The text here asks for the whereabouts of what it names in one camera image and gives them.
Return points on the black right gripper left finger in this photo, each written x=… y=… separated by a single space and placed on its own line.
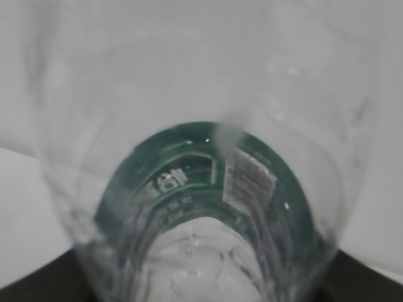
x=60 y=280

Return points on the clear green-label water bottle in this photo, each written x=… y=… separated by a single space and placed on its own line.
x=203 y=150

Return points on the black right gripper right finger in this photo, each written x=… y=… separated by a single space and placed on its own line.
x=350 y=280

